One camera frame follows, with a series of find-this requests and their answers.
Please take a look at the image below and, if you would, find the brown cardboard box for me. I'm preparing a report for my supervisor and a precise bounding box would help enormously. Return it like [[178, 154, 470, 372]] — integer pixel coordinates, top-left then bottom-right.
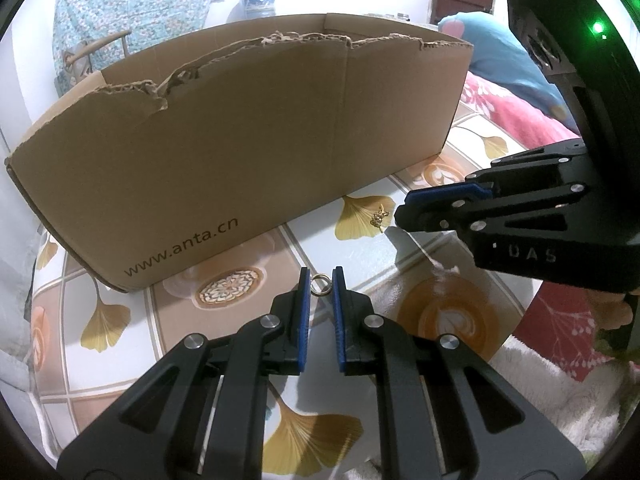
[[4, 12, 475, 293]]

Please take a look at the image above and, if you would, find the person's right hand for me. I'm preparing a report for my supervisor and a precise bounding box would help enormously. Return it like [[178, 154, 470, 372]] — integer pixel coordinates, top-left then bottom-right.
[[586, 291, 636, 334]]

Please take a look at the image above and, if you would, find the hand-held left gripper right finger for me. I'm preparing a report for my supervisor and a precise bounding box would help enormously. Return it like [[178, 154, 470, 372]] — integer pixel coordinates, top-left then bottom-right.
[[331, 266, 583, 480]]

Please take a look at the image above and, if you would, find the white fluffy blanket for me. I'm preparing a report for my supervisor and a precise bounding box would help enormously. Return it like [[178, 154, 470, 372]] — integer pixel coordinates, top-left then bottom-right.
[[490, 335, 631, 471]]

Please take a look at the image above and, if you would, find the pink floral blanket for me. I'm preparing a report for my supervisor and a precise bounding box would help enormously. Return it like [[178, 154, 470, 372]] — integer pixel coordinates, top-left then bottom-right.
[[450, 72, 618, 383]]

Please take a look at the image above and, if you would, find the leaf and coffee print tablecloth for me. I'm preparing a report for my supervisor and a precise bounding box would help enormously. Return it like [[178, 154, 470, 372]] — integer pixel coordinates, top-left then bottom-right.
[[27, 110, 586, 480]]

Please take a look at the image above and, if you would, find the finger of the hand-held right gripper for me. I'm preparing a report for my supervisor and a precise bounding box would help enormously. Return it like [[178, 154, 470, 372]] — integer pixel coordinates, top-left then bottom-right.
[[394, 181, 589, 237], [404, 139, 589, 207]]

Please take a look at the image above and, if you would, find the blue pillow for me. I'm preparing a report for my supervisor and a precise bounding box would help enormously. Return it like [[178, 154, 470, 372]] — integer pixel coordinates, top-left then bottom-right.
[[437, 10, 583, 133]]

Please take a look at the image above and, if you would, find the wooden chair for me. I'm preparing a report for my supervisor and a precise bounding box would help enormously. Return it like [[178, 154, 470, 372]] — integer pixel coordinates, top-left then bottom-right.
[[62, 30, 133, 86]]

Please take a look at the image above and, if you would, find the gold chain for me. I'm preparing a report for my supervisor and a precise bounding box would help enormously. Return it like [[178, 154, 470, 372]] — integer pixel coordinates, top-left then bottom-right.
[[369, 204, 391, 233]]

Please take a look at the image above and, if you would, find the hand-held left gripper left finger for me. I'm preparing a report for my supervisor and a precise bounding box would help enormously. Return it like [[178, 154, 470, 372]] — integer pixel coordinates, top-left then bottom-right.
[[57, 267, 313, 480]]

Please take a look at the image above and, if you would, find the teal floral cloth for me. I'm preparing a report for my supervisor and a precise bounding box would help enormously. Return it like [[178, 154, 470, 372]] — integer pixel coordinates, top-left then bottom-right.
[[52, 0, 226, 98]]

